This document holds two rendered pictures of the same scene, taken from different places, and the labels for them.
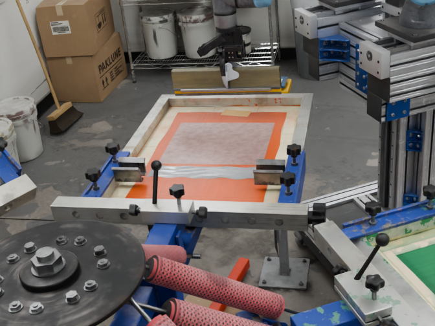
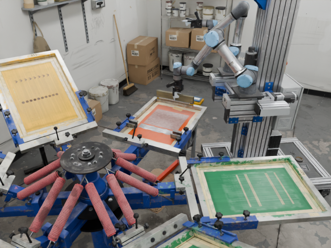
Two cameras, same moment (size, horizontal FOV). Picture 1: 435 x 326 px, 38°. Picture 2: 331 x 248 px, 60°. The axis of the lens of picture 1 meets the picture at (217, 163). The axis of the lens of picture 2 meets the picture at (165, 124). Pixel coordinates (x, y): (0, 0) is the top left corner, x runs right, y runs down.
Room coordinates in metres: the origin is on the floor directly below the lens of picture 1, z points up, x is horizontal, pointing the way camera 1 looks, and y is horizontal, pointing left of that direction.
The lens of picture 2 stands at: (-0.44, -0.39, 2.34)
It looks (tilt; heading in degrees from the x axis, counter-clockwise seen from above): 32 degrees down; 10
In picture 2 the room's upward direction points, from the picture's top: straight up
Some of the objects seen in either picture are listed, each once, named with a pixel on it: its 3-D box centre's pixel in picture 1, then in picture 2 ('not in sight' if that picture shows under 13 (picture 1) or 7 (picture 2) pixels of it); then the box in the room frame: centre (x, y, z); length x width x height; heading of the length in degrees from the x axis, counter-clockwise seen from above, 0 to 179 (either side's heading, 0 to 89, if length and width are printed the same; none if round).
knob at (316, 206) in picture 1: (313, 217); (181, 154); (1.28, -0.22, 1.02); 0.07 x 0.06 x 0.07; 165
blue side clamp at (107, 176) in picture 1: (107, 182); (124, 126); (1.65, 0.34, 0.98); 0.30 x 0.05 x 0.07; 165
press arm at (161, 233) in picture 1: (164, 238); (132, 150); (1.26, 0.15, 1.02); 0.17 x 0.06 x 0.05; 165
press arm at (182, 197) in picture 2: not in sight; (189, 199); (0.95, -0.32, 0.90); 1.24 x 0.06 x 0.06; 105
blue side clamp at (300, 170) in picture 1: (292, 186); (182, 141); (1.50, -0.20, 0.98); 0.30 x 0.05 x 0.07; 165
